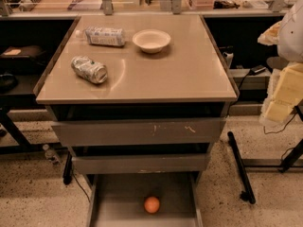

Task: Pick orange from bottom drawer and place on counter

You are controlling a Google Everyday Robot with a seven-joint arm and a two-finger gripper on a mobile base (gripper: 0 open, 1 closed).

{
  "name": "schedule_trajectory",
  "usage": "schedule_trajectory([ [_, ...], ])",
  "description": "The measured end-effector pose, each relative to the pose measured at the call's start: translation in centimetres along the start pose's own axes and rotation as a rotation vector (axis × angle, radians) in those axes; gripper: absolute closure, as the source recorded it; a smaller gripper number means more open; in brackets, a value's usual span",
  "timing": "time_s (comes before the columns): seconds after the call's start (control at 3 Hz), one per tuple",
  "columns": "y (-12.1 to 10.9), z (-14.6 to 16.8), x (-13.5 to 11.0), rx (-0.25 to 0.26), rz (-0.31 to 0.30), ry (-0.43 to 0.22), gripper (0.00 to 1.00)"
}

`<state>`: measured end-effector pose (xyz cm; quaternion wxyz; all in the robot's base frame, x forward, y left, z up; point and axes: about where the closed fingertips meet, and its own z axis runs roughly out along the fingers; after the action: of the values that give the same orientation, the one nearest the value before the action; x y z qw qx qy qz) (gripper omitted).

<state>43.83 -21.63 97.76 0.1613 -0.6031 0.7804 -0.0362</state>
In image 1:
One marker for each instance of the black power adapter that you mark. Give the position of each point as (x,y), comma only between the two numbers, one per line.
(257,70)

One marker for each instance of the middle grey drawer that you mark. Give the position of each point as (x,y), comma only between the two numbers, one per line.
(141,163)

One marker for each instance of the white paper bowl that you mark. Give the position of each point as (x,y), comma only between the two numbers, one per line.
(151,41)

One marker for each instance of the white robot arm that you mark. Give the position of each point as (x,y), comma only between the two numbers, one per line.
(287,35)

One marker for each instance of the orange fruit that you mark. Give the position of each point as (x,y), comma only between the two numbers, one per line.
(151,204)

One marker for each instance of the top grey drawer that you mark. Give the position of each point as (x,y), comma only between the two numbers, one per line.
(138,132)

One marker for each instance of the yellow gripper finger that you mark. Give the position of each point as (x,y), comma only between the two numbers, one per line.
(285,91)

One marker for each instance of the open bottom grey drawer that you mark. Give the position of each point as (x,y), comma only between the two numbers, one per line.
(118,201)

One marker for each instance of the black table leg bar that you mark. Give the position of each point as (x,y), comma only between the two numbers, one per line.
(247,194)

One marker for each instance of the crushed silver soda can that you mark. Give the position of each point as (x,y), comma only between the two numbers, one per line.
(90,70)

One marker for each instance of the clear plastic water bottle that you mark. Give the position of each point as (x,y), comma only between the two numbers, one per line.
(102,36)

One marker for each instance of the grey drawer cabinet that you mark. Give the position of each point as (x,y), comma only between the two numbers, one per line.
(187,79)

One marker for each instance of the small bottle on floor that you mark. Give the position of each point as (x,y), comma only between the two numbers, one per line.
(51,155)

